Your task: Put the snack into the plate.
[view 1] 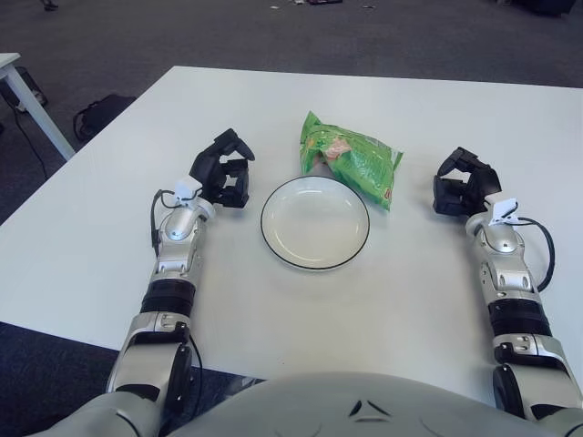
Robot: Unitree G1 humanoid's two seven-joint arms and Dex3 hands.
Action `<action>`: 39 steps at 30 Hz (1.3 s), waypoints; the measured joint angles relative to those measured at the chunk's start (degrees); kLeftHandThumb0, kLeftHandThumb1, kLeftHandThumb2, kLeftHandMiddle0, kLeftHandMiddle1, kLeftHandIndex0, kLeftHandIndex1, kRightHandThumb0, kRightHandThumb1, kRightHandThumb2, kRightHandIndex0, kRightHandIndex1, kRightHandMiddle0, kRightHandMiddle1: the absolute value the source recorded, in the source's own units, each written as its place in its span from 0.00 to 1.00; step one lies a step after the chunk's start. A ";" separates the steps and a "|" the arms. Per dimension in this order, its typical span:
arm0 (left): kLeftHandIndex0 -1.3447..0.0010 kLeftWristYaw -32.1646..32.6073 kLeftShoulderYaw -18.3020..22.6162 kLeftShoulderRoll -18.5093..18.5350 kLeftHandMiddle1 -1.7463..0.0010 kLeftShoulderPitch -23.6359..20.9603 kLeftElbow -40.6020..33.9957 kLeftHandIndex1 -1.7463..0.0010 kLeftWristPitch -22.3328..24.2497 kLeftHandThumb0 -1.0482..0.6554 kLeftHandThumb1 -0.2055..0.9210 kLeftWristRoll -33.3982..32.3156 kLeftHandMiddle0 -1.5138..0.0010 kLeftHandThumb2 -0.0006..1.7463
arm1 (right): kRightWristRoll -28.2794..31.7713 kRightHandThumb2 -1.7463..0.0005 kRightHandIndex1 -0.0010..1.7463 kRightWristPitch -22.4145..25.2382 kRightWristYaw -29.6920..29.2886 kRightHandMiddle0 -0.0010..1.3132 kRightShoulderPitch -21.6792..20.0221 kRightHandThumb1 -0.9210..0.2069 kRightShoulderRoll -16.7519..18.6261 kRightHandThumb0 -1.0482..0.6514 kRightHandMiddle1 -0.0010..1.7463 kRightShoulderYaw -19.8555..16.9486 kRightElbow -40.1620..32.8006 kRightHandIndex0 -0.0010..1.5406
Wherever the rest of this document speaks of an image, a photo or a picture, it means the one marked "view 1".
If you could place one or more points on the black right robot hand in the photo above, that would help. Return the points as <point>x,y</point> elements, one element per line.
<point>483,182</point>

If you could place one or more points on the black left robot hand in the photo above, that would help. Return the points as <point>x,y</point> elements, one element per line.
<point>205,168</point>

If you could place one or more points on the green chips snack bag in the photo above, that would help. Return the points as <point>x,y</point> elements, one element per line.
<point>360,159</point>

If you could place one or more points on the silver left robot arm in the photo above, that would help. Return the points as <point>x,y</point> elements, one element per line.
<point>177,227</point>

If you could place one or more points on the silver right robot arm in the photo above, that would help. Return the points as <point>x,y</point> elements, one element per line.
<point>505,246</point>

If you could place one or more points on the white plate black rim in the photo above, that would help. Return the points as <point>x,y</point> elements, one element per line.
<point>314,227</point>

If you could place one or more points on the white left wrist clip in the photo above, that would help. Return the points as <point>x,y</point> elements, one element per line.
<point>187,189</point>

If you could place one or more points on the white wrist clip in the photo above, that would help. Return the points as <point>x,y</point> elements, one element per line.
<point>187,189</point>
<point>501,209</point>

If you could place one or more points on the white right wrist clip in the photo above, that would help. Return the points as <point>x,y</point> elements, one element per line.
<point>501,209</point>

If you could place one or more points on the black backpack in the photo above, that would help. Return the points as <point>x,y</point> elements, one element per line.
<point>105,111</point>

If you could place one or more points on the white side table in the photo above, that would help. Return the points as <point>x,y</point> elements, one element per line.
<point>38,116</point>

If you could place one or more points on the grey robot torso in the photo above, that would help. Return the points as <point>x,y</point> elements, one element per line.
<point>319,405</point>

